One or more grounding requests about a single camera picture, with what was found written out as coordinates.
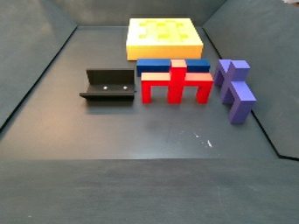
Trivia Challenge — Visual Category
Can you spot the yellow slotted board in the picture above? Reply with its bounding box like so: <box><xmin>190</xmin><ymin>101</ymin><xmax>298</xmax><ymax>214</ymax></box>
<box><xmin>126</xmin><ymin>18</ymin><xmax>203</xmax><ymax>60</ymax></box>

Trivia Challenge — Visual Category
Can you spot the red branched block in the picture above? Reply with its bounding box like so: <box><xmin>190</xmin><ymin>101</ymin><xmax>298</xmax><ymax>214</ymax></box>
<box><xmin>141</xmin><ymin>59</ymin><xmax>214</xmax><ymax>104</ymax></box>

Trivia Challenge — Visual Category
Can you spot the blue rectangular block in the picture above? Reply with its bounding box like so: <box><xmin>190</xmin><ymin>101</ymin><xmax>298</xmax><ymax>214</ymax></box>
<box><xmin>137</xmin><ymin>59</ymin><xmax>211</xmax><ymax>77</ymax></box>

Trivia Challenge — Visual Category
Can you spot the purple cross-shaped block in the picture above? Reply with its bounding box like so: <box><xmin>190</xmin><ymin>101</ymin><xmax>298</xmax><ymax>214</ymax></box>
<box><xmin>214</xmin><ymin>59</ymin><xmax>258</xmax><ymax>124</ymax></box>

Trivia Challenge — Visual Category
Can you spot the black angle bracket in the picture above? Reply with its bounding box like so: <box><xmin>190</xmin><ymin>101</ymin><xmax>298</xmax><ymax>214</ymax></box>
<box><xmin>79</xmin><ymin>68</ymin><xmax>137</xmax><ymax>101</ymax></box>

